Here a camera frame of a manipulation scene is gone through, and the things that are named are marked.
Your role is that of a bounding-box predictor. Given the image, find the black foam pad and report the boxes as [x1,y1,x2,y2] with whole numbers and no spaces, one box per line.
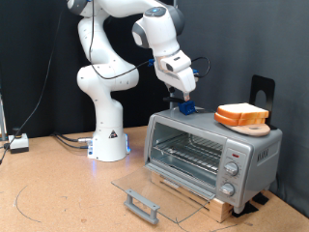
[231,201,260,218]
[252,192,270,206]

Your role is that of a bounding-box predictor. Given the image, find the metal wire oven rack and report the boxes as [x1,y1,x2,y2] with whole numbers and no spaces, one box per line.
[153,133,224,175]

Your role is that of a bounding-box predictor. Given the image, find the long black cable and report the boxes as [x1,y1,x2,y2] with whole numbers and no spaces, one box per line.
[0,0,66,167]

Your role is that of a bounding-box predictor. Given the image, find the silver toaster oven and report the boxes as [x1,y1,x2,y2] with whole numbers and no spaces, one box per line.
[143,105,284,215]

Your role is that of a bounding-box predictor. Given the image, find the slatted wooden crate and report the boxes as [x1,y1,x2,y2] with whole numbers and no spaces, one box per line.
[150,170,235,224]

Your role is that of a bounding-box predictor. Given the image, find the silver oven knob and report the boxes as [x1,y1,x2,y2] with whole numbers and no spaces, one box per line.
[219,182,236,197]
[224,160,239,177]

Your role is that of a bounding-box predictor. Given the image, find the black camera cable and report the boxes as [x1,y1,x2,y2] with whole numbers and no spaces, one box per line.
[88,0,211,81]

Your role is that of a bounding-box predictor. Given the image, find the grey backdrop curtain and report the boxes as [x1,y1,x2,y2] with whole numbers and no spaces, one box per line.
[175,0,309,218]

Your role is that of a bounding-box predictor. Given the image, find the tall aluminium pole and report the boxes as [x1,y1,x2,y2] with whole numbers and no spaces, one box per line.
[168,0,180,109]

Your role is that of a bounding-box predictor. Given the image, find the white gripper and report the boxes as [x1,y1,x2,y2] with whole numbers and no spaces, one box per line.
[154,49,197,103]

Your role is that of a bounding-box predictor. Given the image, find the black backdrop curtain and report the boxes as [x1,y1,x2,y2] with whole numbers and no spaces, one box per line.
[0,0,175,140]

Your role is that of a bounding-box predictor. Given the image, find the black metal bookend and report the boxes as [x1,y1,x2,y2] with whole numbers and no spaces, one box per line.
[249,74,278,131]

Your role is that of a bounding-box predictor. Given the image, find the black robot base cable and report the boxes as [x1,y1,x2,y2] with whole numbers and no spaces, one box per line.
[53,134,91,150]

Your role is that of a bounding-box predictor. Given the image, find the short metal pole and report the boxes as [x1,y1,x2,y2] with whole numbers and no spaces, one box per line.
[0,93,8,142]

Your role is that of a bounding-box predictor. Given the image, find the metal spatula with blue block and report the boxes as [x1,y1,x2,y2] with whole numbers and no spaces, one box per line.
[162,96,216,116]

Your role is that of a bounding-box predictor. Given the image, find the black cable with silver plug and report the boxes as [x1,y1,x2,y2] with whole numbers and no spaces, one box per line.
[52,131,95,144]

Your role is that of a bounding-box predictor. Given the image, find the grey emergency stop box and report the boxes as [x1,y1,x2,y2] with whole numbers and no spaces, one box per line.
[8,127,30,155]

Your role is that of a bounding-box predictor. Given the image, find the round wooden board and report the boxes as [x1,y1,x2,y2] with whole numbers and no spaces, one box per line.
[221,122,271,137]

